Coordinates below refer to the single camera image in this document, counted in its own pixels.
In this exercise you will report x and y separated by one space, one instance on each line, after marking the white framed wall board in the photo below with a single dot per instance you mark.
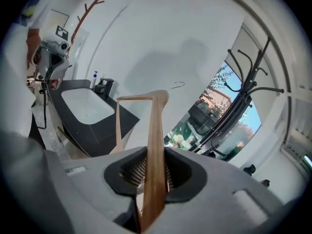
59 18

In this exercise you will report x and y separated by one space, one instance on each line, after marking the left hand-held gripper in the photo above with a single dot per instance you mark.
54 44

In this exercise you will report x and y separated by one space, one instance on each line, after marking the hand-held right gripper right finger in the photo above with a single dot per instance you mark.
219 194

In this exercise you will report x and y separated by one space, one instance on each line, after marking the white sink basin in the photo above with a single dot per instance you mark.
85 105

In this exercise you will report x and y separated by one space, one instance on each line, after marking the white slatted blind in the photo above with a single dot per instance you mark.
298 130

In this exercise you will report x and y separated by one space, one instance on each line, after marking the black faucet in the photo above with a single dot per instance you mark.
103 88

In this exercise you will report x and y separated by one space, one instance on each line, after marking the white soap dispenser bottle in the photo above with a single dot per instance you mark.
93 82

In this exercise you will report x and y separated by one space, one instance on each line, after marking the person's left forearm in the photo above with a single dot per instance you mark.
33 43

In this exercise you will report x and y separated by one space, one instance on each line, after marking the brown branch-shaped coat rack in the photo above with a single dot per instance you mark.
81 21

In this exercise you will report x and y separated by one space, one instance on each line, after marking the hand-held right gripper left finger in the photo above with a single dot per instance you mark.
87 191

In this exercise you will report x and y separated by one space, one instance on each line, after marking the person's white shirt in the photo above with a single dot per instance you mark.
14 86

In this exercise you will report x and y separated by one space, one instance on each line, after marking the black vanity cabinet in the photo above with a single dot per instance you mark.
102 135

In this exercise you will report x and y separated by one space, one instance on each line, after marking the small black object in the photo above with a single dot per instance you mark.
267 183
249 169

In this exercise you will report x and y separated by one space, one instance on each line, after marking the black metal coat rack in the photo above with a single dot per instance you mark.
234 106

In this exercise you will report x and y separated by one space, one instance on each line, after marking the window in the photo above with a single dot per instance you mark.
219 101

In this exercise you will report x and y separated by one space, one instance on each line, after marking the wooden clothes hanger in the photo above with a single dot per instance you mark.
154 142

